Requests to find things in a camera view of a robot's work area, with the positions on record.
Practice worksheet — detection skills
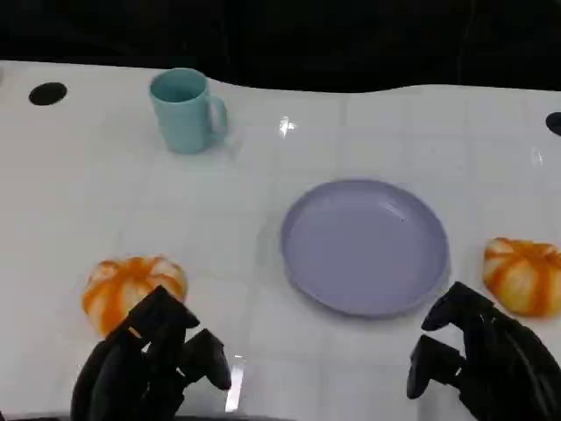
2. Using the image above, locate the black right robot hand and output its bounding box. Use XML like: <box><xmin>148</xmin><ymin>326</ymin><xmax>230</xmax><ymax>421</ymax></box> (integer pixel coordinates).
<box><xmin>405</xmin><ymin>281</ymin><xmax>561</xmax><ymax>421</ymax></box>

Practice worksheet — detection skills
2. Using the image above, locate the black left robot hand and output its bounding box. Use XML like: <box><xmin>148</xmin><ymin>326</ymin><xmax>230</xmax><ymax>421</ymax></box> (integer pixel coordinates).
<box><xmin>69</xmin><ymin>284</ymin><xmax>232</xmax><ymax>421</ymax></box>

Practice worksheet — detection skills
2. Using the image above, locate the lilac plate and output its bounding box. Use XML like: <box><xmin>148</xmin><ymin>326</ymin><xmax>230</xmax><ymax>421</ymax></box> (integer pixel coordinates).
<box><xmin>280</xmin><ymin>178</ymin><xmax>451</xmax><ymax>318</ymax></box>

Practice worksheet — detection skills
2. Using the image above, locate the pale green mug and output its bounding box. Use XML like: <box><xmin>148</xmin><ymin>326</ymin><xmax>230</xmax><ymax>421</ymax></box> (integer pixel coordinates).
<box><xmin>149</xmin><ymin>68</ymin><xmax>229</xmax><ymax>155</ymax></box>

